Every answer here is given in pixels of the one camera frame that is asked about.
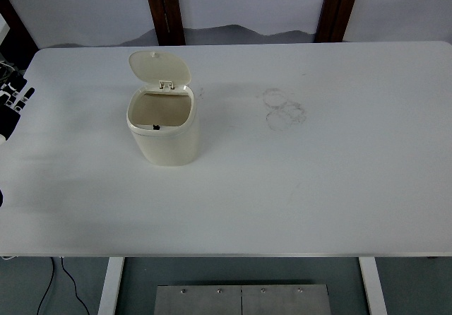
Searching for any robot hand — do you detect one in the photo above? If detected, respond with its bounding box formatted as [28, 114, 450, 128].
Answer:
[0, 76, 36, 146]

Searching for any cream plastic trash bin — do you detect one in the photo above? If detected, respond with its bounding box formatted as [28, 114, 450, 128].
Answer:
[125, 50, 200, 167]

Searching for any white table leg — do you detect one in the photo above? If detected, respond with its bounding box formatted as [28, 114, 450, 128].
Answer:
[358, 257, 389, 315]
[97, 257, 126, 315]

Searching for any grey metal plate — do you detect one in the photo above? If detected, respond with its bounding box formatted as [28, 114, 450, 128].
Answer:
[153, 284, 331, 315]

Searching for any thin grey cable bundle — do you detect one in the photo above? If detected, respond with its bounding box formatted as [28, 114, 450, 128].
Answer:
[0, 59, 23, 85]

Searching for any dark brown slanted frame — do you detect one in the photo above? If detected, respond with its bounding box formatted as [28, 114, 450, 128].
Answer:
[0, 0, 40, 59]

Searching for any black floor cable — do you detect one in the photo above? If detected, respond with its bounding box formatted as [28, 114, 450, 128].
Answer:
[36, 257, 57, 315]
[60, 257, 90, 315]

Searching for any dark brown wooden post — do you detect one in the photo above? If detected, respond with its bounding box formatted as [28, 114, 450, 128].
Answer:
[142, 0, 186, 47]
[314, 0, 364, 44]

